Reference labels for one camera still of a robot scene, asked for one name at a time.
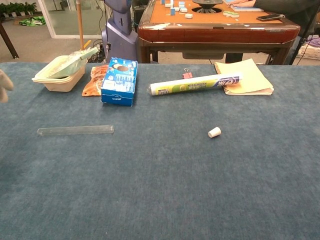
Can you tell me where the black smartphone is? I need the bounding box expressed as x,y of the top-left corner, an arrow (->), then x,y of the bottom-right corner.
256,13 -> 286,22

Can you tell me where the wooden pole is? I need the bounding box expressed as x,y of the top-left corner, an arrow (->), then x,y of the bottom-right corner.
76,0 -> 85,51

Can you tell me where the beige plastic tray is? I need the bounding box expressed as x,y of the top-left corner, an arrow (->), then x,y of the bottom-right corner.
31,55 -> 88,93

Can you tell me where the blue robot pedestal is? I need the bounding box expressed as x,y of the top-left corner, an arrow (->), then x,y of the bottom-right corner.
101,0 -> 139,63

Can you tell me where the row of blue mahjong tiles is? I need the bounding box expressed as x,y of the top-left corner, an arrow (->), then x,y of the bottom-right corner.
229,4 -> 265,13

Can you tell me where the blue cookie box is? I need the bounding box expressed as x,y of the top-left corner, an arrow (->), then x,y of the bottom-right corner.
100,57 -> 139,107

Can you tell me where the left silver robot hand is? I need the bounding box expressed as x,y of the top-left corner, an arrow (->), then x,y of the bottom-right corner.
0,69 -> 15,103

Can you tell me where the brown mahjong table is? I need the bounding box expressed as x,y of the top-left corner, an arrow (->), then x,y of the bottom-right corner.
137,0 -> 301,65

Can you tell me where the clear glass test tube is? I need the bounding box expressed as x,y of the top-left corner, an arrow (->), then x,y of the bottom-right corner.
36,125 -> 115,137

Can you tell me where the blue felt table cover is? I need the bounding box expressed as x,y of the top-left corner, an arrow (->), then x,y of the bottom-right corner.
0,61 -> 320,240

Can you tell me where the row of potted plants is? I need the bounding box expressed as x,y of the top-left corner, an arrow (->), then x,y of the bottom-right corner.
0,1 -> 38,18

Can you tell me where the yellow spiral notebook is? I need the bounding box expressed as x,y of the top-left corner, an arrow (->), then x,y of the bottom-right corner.
213,58 -> 275,96

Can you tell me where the cling film roll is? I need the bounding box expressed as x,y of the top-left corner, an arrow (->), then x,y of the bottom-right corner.
149,72 -> 243,97

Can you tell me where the orange snack packet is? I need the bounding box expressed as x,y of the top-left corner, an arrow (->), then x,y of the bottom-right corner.
81,64 -> 110,97

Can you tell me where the person in dark clothes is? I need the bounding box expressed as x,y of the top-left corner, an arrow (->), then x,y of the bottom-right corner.
224,0 -> 320,64

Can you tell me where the dark wooden table leg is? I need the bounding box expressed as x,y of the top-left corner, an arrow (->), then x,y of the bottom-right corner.
0,22 -> 20,60

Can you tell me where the small white stopper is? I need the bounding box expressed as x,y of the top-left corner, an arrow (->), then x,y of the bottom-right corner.
207,126 -> 222,139

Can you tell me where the white plastic basket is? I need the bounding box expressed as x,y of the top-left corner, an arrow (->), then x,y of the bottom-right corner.
297,37 -> 320,61

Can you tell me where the green dustpan with brush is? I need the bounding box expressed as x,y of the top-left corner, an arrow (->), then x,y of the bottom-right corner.
48,46 -> 99,79

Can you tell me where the black mahjong table centre dial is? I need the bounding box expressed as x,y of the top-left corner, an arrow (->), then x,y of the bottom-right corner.
192,0 -> 224,13

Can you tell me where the white framed glass door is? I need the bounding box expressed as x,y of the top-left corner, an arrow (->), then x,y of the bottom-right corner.
37,0 -> 106,40

